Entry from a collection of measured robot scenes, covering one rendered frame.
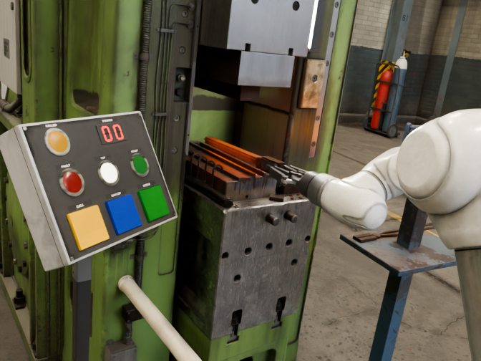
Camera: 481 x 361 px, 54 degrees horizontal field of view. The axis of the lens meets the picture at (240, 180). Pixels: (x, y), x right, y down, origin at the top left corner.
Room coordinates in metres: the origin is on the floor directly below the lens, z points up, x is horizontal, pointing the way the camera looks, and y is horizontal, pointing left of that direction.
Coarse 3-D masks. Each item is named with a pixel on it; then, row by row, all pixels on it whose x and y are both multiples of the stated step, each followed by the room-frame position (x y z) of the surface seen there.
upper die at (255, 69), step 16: (208, 48) 1.49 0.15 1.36; (208, 64) 1.49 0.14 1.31; (224, 64) 1.42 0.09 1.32; (240, 64) 1.36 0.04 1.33; (256, 64) 1.39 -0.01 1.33; (272, 64) 1.42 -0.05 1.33; (288, 64) 1.46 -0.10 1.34; (224, 80) 1.41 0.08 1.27; (240, 80) 1.36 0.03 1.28; (256, 80) 1.39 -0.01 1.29; (272, 80) 1.43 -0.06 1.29; (288, 80) 1.47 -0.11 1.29
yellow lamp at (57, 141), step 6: (54, 132) 0.91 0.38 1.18; (48, 138) 0.89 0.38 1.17; (54, 138) 0.90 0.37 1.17; (60, 138) 0.91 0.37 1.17; (66, 138) 0.92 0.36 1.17; (54, 144) 0.89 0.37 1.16; (60, 144) 0.90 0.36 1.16; (66, 144) 0.91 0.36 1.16; (54, 150) 0.89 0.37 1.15; (60, 150) 0.90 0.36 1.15
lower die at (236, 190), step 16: (192, 144) 1.72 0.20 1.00; (224, 160) 1.54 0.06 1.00; (240, 160) 1.55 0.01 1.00; (208, 176) 1.43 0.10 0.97; (224, 176) 1.41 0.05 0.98; (240, 176) 1.40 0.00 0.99; (224, 192) 1.36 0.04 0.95; (240, 192) 1.39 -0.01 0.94; (256, 192) 1.43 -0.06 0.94; (272, 192) 1.47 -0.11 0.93
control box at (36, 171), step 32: (32, 128) 0.87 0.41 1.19; (64, 128) 0.93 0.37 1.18; (96, 128) 1.00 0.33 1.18; (128, 128) 1.09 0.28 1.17; (32, 160) 0.84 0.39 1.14; (64, 160) 0.90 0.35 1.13; (96, 160) 0.96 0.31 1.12; (128, 160) 1.04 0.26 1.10; (32, 192) 0.83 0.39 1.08; (64, 192) 0.86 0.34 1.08; (96, 192) 0.92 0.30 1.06; (128, 192) 0.99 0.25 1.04; (32, 224) 0.83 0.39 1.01; (64, 224) 0.82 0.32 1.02; (160, 224) 1.03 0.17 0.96; (64, 256) 0.79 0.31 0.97
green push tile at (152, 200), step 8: (144, 192) 1.02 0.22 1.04; (152, 192) 1.04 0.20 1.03; (160, 192) 1.07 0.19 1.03; (144, 200) 1.01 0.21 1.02; (152, 200) 1.03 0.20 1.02; (160, 200) 1.05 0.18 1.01; (144, 208) 1.00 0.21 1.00; (152, 208) 1.02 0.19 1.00; (160, 208) 1.04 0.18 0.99; (152, 216) 1.01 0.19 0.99; (160, 216) 1.03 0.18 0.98
